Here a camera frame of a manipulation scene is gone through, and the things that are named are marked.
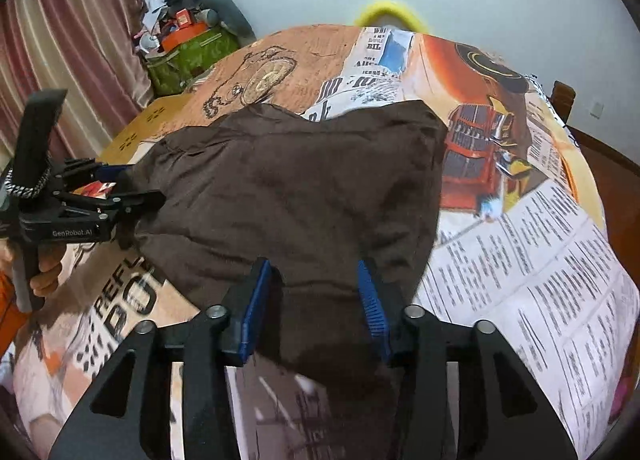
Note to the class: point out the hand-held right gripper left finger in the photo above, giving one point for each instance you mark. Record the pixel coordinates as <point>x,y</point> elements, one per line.
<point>255,300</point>

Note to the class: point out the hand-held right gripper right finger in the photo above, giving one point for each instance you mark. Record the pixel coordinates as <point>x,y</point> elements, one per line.
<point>372,305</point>

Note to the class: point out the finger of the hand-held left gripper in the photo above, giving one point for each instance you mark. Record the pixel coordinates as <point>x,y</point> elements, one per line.
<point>135,202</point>
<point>85,170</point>

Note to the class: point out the brown shirt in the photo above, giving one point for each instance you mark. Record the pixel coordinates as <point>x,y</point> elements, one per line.
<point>300,200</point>

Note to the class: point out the person's left forearm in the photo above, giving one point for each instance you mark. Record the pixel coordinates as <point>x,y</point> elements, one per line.
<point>12,305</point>

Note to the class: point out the person's left hand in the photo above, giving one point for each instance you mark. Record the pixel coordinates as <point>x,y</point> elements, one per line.
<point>47,275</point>

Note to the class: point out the red packet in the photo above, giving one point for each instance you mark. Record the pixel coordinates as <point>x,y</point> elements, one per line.
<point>95,189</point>

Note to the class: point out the striped curtain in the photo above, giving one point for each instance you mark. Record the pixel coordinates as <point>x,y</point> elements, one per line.
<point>75,40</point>

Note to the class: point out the printed blanket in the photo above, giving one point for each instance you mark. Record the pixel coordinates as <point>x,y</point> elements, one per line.
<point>525,265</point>

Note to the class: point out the green patterned bag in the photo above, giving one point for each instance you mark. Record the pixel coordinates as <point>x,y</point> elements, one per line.
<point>200,53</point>

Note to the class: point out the orange box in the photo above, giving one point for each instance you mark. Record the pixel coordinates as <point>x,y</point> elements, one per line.
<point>185,38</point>

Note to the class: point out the grey plush cushion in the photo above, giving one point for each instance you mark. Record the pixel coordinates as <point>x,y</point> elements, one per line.
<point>230,10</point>

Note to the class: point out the wooden door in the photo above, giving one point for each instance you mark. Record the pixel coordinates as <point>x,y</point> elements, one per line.
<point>620,190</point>

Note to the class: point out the wooden chair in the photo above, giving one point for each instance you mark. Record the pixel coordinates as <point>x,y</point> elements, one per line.
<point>564,100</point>

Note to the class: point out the yellow round object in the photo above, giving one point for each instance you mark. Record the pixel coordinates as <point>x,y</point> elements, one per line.
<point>385,8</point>

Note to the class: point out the white wall socket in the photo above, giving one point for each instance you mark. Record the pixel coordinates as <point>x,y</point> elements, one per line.
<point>596,109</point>

